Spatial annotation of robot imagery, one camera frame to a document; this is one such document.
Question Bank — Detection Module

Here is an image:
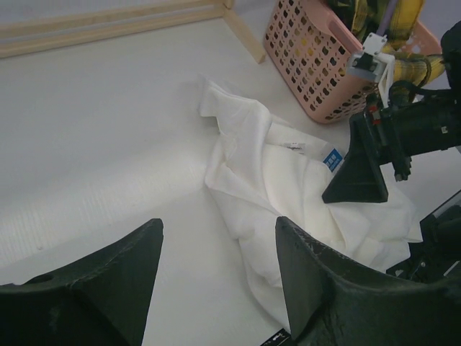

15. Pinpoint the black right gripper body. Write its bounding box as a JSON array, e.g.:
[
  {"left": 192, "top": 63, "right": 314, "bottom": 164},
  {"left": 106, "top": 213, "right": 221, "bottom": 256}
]
[{"left": 365, "top": 104, "right": 411, "bottom": 182}]

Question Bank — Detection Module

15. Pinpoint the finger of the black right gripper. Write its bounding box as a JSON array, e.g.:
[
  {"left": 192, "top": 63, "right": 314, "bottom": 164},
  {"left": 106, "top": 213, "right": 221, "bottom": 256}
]
[{"left": 322, "top": 112, "right": 388, "bottom": 204}]

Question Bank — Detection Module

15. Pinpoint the wooden clothes rack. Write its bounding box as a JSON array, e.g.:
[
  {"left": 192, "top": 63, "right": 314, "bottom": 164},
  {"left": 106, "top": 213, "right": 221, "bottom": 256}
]
[{"left": 1, "top": 1, "right": 266, "bottom": 63}]

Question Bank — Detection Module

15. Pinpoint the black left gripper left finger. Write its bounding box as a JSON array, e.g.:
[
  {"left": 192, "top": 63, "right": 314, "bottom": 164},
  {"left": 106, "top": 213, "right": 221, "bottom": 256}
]
[{"left": 1, "top": 218, "right": 164, "bottom": 345}]

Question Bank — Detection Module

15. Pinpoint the yellow plaid flannel shirt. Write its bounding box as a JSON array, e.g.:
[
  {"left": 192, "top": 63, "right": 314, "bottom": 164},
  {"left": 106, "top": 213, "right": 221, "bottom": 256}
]
[{"left": 327, "top": 0, "right": 444, "bottom": 87}]

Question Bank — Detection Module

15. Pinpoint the pink plastic laundry basket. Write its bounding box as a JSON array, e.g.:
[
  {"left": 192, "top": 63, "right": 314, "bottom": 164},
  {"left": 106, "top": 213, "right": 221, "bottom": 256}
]
[{"left": 264, "top": 1, "right": 442, "bottom": 123}]

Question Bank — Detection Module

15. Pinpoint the white collared shirt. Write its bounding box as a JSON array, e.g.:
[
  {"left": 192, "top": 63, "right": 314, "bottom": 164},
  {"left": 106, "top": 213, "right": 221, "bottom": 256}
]
[{"left": 198, "top": 77, "right": 422, "bottom": 327}]

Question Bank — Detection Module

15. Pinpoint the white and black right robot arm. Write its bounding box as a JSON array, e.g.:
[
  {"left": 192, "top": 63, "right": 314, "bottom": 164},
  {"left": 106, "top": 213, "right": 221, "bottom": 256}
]
[{"left": 322, "top": 24, "right": 460, "bottom": 203}]

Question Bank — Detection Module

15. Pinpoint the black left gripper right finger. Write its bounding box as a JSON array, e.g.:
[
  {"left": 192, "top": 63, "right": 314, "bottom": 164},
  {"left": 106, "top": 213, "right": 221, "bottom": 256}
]
[{"left": 275, "top": 217, "right": 460, "bottom": 345}]

